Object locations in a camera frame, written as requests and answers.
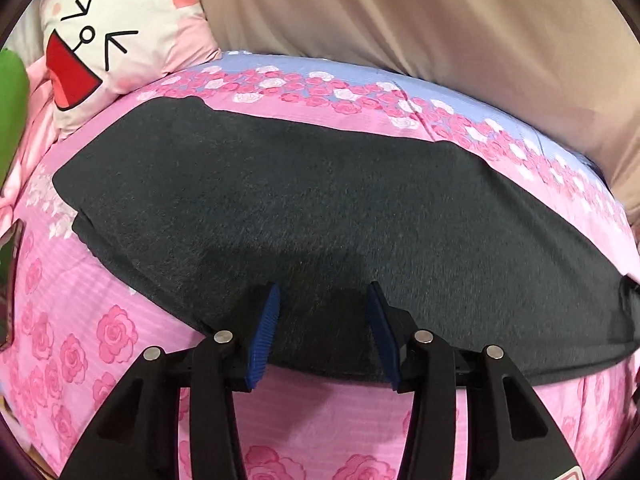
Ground beige curtain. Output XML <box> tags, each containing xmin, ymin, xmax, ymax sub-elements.
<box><xmin>192</xmin><ymin>0</ymin><xmax>640</xmax><ymax>281</ymax></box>

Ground dark grey pants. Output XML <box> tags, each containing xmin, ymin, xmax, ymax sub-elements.
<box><xmin>51</xmin><ymin>97</ymin><xmax>640</xmax><ymax>386</ymax></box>

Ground pink floral bedsheet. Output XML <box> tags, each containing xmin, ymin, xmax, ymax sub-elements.
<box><xmin>0</xmin><ymin>50</ymin><xmax>640</xmax><ymax>480</ymax></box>

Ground green plush object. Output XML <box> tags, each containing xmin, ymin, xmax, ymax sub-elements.
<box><xmin>0</xmin><ymin>49</ymin><xmax>30</xmax><ymax>186</ymax></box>

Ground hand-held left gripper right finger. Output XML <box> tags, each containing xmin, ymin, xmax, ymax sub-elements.
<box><xmin>366</xmin><ymin>281</ymin><xmax>584</xmax><ymax>480</ymax></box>

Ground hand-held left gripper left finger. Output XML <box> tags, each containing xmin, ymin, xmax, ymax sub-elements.
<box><xmin>59</xmin><ymin>281</ymin><xmax>281</xmax><ymax>480</ymax></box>

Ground cartoon face pillow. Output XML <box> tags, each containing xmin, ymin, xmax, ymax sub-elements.
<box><xmin>39</xmin><ymin>0</ymin><xmax>221</xmax><ymax>133</ymax></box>

